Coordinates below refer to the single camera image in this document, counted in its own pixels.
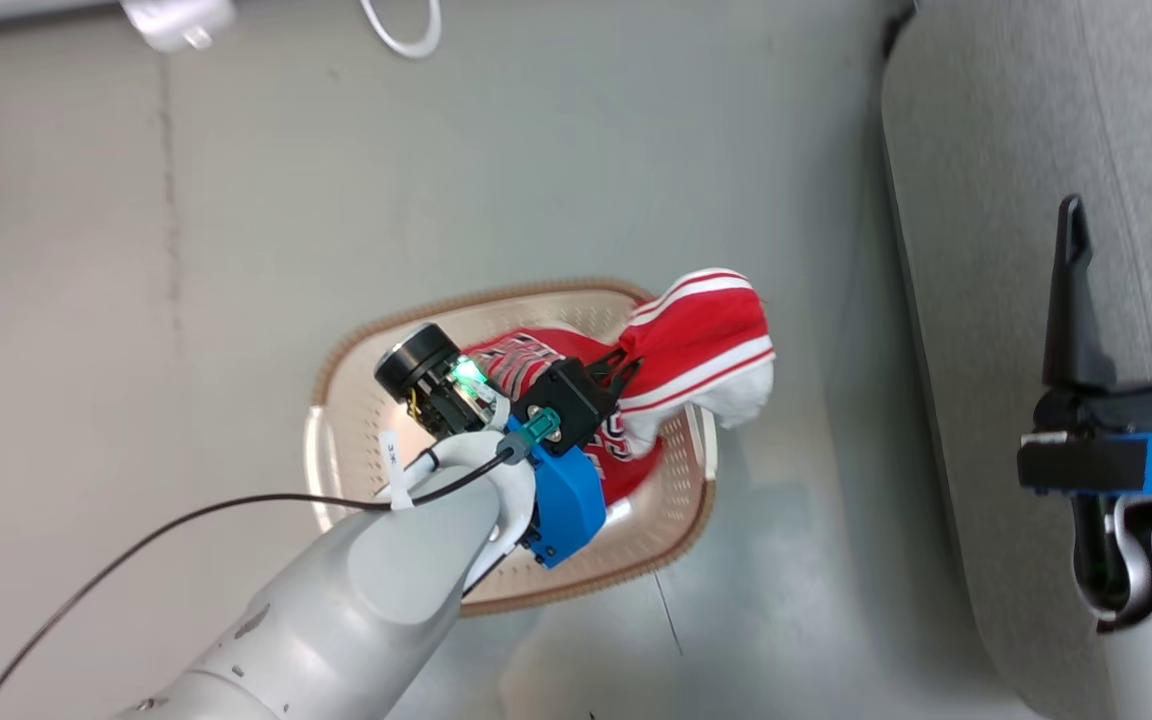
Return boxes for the beige plastic laundry basket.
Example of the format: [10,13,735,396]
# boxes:
[303,277,718,617]

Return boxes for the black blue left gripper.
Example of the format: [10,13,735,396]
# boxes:
[514,348,645,571]

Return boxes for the white partition panel grey frame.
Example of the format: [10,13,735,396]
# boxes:
[0,0,119,33]

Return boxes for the grey fabric sofa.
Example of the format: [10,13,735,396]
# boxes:
[880,0,1152,720]

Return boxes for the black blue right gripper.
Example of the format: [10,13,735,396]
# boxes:
[1016,188,1152,498]

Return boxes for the red basketball jersey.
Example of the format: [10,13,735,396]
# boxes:
[460,267,777,508]

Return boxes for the white power strip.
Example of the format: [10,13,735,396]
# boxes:
[120,0,238,55]

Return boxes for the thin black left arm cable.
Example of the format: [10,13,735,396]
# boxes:
[0,447,522,720]

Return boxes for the looped white power cable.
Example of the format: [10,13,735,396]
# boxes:
[359,0,443,60]

